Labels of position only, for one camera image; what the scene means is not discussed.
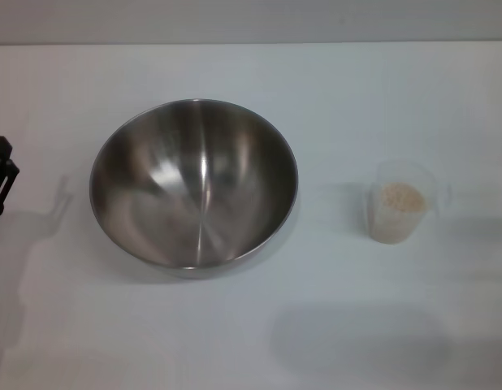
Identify clear plastic measuring cup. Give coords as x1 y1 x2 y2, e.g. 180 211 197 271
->
363 160 453 245

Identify stainless steel mixing bowl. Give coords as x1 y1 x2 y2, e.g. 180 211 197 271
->
89 97 300 281

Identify white rice grains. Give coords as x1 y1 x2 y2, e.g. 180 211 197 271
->
372 182 429 244

